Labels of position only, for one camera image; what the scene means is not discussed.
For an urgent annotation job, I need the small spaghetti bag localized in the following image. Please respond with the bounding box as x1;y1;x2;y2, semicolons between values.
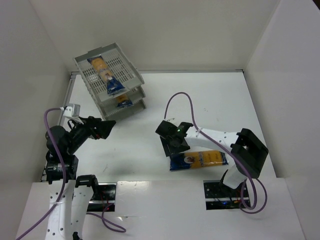
87;55;125;95

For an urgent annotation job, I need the long spaghetti bag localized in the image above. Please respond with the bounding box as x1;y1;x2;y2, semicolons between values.
116;94;133;108

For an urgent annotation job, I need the aluminium frame rail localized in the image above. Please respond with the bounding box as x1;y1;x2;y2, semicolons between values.
39;71;77;182

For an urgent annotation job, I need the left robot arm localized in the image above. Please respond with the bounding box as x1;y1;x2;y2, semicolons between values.
45;116;116;240

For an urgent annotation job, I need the grey three-tier tray shelf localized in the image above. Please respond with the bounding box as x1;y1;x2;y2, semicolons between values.
73;43;146;121

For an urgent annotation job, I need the wide spaghetti bag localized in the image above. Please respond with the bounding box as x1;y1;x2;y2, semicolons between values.
169;150;229;172

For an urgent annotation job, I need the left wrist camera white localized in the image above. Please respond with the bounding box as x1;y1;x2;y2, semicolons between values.
60;103;83;124

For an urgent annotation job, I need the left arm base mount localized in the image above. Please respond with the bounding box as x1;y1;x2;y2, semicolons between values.
87;183;117;213

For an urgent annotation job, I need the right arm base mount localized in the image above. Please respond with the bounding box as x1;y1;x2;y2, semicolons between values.
203;181;242;210

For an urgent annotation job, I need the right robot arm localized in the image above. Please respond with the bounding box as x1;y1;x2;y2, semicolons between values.
155;120;269;189

